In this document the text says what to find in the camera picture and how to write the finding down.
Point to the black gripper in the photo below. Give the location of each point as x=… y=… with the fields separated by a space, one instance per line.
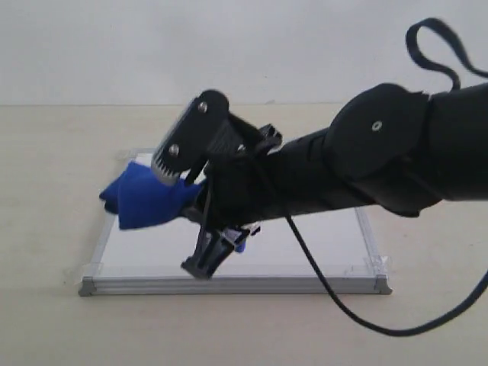
x=240 y=190

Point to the blue microfibre cloth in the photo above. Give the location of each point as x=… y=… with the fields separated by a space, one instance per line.
x=141 y=201

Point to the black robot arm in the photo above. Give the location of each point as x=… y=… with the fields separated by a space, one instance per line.
x=400 y=150

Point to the white board with aluminium frame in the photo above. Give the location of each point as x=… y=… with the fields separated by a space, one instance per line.
x=149 y=261

